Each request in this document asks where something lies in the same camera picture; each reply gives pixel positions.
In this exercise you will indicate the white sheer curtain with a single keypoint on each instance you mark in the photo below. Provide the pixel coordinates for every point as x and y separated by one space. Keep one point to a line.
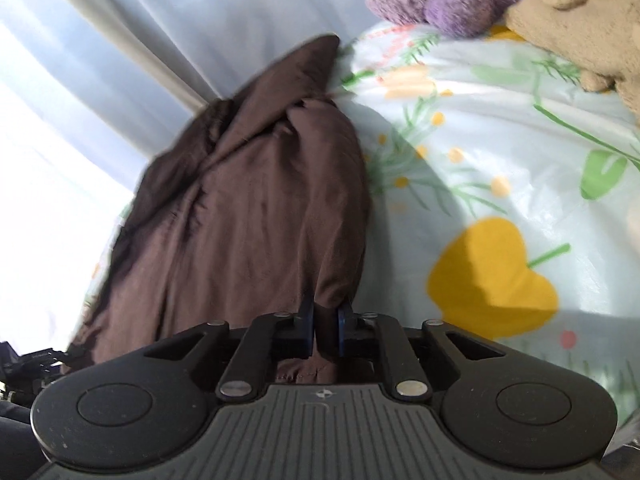
91 92

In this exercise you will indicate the floral white bed sheet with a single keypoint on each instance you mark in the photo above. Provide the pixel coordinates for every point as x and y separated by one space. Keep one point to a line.
503 198

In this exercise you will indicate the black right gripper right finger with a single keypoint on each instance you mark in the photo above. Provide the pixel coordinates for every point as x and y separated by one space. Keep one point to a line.
355 332

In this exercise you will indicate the dark brown garment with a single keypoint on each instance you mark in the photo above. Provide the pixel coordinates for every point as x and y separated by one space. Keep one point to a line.
261 203

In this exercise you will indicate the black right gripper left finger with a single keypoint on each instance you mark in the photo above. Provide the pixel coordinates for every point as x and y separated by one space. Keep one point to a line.
296 332

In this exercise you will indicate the beige plush toy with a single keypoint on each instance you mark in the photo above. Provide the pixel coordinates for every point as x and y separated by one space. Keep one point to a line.
601 37

